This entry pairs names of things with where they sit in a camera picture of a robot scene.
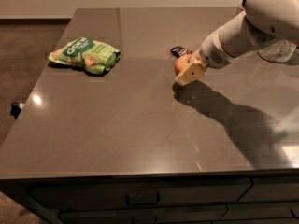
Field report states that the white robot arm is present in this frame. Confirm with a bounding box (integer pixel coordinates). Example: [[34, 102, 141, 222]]
[[175, 0, 299, 86]]

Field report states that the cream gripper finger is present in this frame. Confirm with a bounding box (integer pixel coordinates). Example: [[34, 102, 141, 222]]
[[176, 63, 206, 86]]

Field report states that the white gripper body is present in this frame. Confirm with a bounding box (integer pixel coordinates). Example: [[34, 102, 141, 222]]
[[190, 28, 239, 69]]

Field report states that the right cabinet drawer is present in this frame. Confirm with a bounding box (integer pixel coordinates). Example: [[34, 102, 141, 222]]
[[239, 176, 299, 202]]

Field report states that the red yellow apple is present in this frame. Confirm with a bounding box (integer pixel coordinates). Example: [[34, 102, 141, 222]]
[[174, 54, 192, 75]]

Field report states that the black object on floor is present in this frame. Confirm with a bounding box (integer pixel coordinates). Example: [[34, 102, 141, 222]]
[[10, 102, 24, 119]]

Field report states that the upper cabinet drawer with handle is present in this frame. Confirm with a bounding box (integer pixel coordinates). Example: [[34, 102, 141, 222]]
[[31, 179, 251, 211]]

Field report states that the lower cabinet drawer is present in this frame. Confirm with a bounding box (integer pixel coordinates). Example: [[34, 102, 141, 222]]
[[59, 205, 227, 224]]

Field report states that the green chip bag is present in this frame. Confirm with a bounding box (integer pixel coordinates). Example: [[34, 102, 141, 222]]
[[48, 37, 121, 76]]

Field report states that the black rxbar chocolate bar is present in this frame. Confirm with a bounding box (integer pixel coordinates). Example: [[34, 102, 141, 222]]
[[170, 46, 192, 58]]

